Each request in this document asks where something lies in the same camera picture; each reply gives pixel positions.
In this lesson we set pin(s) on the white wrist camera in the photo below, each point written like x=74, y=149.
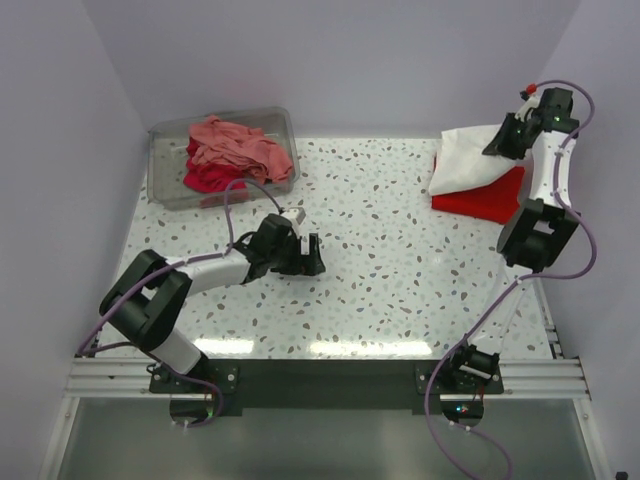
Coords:
x=295, y=216
x=530, y=101

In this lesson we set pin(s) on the pink t shirt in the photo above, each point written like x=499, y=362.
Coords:
x=216, y=143

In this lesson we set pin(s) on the bright red folded t shirt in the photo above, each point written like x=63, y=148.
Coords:
x=496, y=202

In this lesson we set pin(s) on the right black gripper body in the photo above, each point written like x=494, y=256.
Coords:
x=512, y=142

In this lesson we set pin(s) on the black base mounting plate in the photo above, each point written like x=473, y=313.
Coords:
x=240, y=384

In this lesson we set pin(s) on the white printed t shirt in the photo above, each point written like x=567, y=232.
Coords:
x=460, y=164

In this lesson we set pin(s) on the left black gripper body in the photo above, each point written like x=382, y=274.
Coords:
x=287, y=258

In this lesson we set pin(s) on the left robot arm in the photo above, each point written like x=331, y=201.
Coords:
x=144, y=303

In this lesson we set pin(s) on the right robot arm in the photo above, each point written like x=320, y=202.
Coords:
x=533, y=237

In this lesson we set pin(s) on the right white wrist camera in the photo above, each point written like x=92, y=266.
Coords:
x=530, y=101

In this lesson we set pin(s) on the dark red t shirt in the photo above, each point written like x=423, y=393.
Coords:
x=207, y=178

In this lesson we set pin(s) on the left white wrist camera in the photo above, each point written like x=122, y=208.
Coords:
x=295, y=216

